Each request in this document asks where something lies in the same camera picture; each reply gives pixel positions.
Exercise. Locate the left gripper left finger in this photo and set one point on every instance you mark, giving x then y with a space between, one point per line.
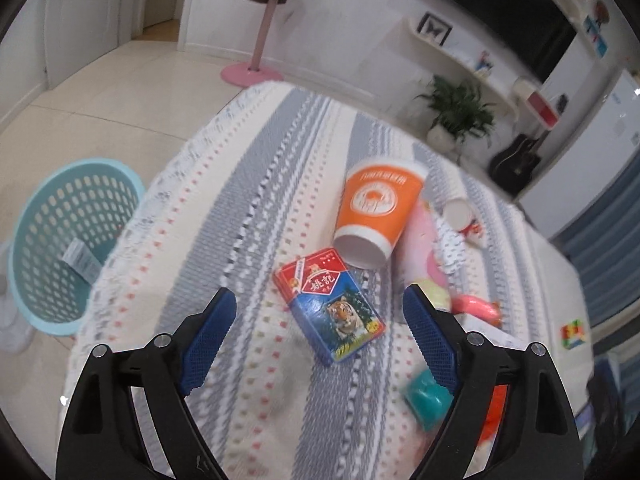
101 437

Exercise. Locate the red blue card box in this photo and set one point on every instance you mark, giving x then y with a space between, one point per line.
328 305

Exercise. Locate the orange paper cup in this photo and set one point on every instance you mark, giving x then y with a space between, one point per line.
378 196

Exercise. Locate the colourful toy block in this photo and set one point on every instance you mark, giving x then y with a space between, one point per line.
573 334

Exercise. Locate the teal plastic toy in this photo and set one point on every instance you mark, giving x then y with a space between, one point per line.
428 401

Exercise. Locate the white paper in basket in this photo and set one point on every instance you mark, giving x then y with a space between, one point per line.
81 260

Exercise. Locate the light blue plastic basket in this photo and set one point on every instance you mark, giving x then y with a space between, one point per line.
90 200

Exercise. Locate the pink plush toy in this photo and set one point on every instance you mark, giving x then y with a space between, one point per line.
430 253

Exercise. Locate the small white paper cup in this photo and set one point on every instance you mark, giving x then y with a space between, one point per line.
457 211

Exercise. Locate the black guitar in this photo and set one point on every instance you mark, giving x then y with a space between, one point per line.
512 169

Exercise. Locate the striped knitted table cloth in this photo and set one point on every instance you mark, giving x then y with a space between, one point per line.
259 187

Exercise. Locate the potted green plant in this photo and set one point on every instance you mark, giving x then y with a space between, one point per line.
459 113

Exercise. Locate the pink coat stand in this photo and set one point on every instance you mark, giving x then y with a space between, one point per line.
248 74

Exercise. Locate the white door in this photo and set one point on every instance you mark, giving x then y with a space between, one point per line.
76 33

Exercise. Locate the framed butterfly picture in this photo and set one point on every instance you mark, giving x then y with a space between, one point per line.
433 29

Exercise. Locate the black television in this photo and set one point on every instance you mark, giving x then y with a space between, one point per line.
536 31

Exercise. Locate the curved white wall shelf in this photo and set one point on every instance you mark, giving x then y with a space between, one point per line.
495 93

